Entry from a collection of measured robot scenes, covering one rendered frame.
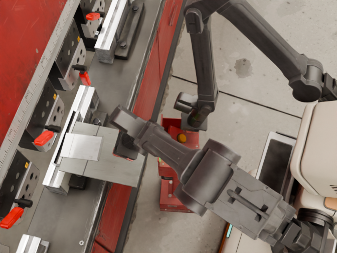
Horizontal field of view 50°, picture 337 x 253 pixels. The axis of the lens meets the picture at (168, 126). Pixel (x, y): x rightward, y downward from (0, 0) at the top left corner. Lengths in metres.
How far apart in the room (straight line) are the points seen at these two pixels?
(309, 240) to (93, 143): 0.71
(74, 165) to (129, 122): 0.35
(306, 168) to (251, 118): 1.57
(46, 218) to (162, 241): 0.95
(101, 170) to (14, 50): 0.53
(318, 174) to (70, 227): 0.81
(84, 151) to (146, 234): 1.02
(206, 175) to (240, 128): 1.85
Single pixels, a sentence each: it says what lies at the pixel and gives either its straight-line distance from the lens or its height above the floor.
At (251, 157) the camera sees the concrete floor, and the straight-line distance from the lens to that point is 2.31.
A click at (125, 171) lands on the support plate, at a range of 1.18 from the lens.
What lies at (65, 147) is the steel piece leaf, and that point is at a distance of 1.25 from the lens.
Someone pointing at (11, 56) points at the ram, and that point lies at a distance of 0.82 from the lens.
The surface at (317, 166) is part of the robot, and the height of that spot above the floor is 1.35.
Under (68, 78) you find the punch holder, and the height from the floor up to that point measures 1.24.
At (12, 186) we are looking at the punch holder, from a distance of 0.93.
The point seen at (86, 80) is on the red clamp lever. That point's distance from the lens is 1.13.
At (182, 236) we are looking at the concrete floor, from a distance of 2.14.
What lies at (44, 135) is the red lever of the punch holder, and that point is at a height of 1.30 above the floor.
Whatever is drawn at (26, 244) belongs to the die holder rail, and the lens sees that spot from 1.23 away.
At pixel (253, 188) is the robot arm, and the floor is 1.60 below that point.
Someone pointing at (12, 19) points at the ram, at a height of 1.56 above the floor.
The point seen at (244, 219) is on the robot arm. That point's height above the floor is 1.59.
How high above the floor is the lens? 2.11
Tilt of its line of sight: 64 degrees down
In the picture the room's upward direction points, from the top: 1 degrees counter-clockwise
